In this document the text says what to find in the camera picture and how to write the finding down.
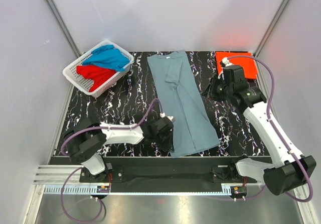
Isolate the red t shirt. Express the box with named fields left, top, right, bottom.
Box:
left=76, top=65, right=116, bottom=92

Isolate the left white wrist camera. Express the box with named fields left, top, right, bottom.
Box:
left=160, top=113, right=175, bottom=123

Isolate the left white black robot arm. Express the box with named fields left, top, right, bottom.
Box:
left=61, top=114, right=175, bottom=182

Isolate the grey blue t shirt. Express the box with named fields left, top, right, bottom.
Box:
left=147, top=51, right=220, bottom=158

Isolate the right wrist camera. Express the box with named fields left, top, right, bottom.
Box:
left=218, top=57, right=233, bottom=80

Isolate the black marble pattern mat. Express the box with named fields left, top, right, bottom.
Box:
left=52, top=51, right=269, bottom=157

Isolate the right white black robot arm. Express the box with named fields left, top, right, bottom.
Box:
left=203, top=65, right=316, bottom=195

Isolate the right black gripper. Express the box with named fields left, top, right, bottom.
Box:
left=201, top=74, right=233, bottom=102

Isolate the aluminium frame rail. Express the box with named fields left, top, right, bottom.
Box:
left=33, top=165, right=263, bottom=198

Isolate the purple cable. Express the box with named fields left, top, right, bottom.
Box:
left=61, top=98, right=166, bottom=222
left=227, top=55, right=314, bottom=203

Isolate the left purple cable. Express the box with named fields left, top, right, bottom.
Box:
left=61, top=98, right=166, bottom=222

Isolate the white plastic laundry basket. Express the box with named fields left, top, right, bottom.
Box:
left=63, top=40, right=134, bottom=98

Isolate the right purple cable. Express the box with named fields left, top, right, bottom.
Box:
left=227, top=55, right=314, bottom=203

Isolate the folded orange t shirt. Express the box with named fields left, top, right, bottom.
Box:
left=215, top=52, right=257, bottom=80

